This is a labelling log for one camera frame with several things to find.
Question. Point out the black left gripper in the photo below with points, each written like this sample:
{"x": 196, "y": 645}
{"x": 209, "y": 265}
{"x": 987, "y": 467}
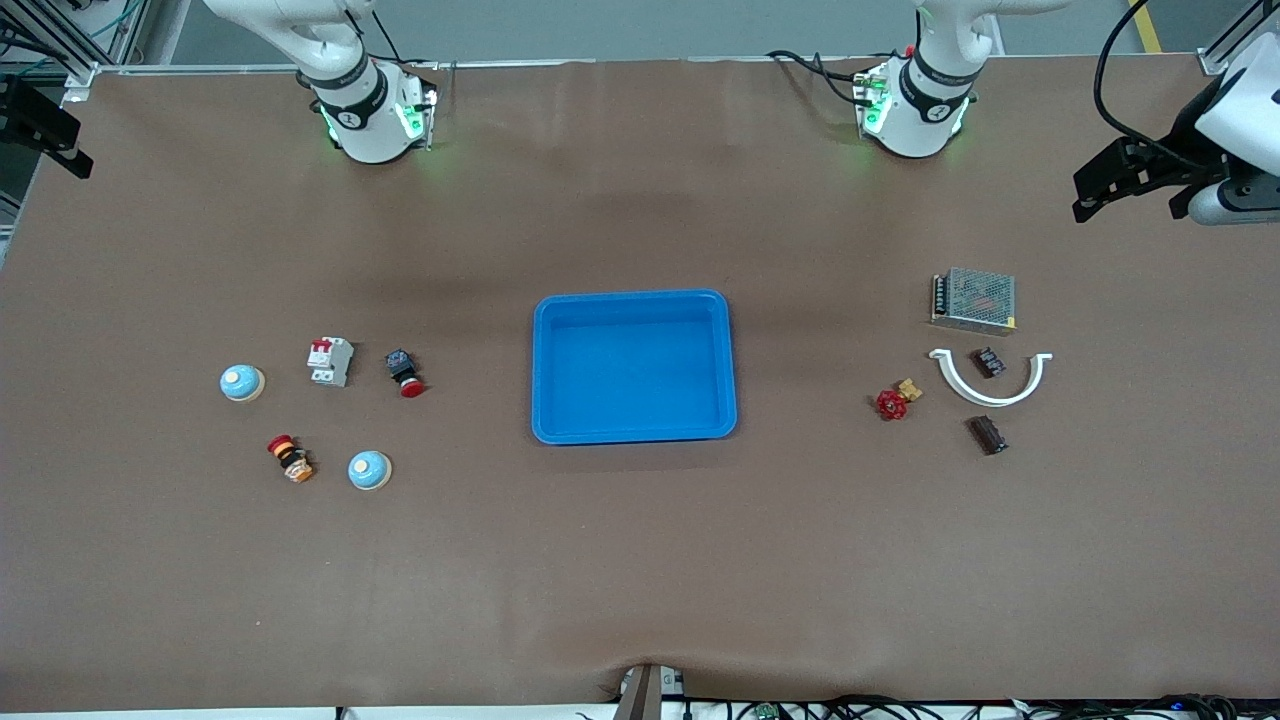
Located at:
{"x": 1172, "y": 162}

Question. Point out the aluminium frame extrusion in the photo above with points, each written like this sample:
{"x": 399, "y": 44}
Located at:
{"x": 1240, "y": 30}
{"x": 60, "y": 40}

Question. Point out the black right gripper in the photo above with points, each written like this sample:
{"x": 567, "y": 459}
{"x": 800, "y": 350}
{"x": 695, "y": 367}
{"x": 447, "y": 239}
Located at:
{"x": 28, "y": 117}

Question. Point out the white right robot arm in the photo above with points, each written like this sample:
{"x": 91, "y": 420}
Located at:
{"x": 360, "y": 110}

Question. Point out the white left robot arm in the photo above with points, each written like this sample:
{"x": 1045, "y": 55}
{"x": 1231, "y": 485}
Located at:
{"x": 925, "y": 100}

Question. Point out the blue plastic tray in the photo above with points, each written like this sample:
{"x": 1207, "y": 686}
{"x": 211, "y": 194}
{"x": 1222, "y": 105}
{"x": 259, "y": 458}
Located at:
{"x": 630, "y": 370}

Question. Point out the red pushbutton black body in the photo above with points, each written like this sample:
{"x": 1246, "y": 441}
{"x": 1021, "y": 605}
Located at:
{"x": 404, "y": 372}

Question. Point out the white curved pipe clamp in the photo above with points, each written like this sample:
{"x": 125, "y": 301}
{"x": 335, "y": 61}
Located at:
{"x": 990, "y": 400}

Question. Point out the red yellow emergency stop button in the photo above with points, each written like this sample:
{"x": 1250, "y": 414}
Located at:
{"x": 290, "y": 458}

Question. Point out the brown table mat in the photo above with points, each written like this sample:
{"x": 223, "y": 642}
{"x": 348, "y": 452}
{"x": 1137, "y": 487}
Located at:
{"x": 640, "y": 560}

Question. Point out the long brown electrolytic capacitor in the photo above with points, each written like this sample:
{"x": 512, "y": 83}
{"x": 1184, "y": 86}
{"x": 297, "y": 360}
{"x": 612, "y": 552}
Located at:
{"x": 987, "y": 435}

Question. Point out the white circuit breaker red switch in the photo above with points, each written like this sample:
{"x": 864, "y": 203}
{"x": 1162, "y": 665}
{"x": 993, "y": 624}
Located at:
{"x": 330, "y": 361}

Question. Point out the blue desk bell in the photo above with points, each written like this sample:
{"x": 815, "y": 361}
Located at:
{"x": 241, "y": 383}
{"x": 369, "y": 470}

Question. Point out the metal mesh power supply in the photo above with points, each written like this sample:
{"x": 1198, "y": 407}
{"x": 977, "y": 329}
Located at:
{"x": 975, "y": 298}

